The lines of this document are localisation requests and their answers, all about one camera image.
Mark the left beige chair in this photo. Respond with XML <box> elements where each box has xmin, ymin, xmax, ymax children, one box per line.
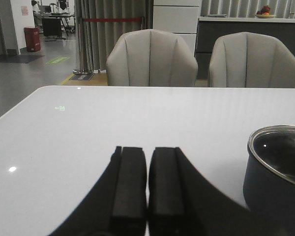
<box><xmin>106</xmin><ymin>29</ymin><xmax>198</xmax><ymax>87</ymax></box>

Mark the red barrier belt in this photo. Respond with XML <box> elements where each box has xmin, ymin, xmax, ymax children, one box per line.
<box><xmin>83</xmin><ymin>17</ymin><xmax>142</xmax><ymax>22</ymax></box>

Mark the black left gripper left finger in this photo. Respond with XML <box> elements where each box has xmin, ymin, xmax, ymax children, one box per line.
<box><xmin>51</xmin><ymin>147</ymin><xmax>147</xmax><ymax>236</ymax></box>

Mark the red trash bin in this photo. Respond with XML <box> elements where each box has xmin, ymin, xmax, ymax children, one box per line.
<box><xmin>24</xmin><ymin>27</ymin><xmax>41</xmax><ymax>52</ymax></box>

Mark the grey counter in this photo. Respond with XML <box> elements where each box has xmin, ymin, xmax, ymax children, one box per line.
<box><xmin>194</xmin><ymin>16</ymin><xmax>295</xmax><ymax>80</ymax></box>

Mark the glass lid blue knob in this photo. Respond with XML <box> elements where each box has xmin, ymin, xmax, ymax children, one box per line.
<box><xmin>247</xmin><ymin>124</ymin><xmax>295</xmax><ymax>185</ymax></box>

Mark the dark blue saucepan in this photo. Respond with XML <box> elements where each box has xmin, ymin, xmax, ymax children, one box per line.
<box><xmin>243</xmin><ymin>152</ymin><xmax>295</xmax><ymax>218</ymax></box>

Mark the beige chair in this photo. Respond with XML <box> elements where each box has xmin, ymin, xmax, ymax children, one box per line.
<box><xmin>106</xmin><ymin>29</ymin><xmax>198</xmax><ymax>87</ymax></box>
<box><xmin>208</xmin><ymin>32</ymin><xmax>295</xmax><ymax>88</ymax></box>

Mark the white drawer cabinet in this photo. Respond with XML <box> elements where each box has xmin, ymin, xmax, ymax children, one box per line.
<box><xmin>152</xmin><ymin>0</ymin><xmax>201</xmax><ymax>53</ymax></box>

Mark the black desk background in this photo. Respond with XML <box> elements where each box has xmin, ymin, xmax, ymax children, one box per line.
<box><xmin>33</xmin><ymin>13</ymin><xmax>76</xmax><ymax>41</ymax></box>

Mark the fruit plate on counter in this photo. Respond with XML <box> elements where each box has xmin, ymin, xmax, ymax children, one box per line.
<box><xmin>255</xmin><ymin>5</ymin><xmax>276</xmax><ymax>19</ymax></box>

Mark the chrome stanchion post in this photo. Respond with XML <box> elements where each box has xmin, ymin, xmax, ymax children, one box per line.
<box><xmin>73</xmin><ymin>17</ymin><xmax>92</xmax><ymax>75</ymax></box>

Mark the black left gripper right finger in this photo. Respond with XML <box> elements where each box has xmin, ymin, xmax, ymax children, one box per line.
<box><xmin>149</xmin><ymin>147</ymin><xmax>295</xmax><ymax>236</ymax></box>

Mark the right beige chair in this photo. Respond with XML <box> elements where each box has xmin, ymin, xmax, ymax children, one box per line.
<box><xmin>208</xmin><ymin>32</ymin><xmax>295</xmax><ymax>88</ymax></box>

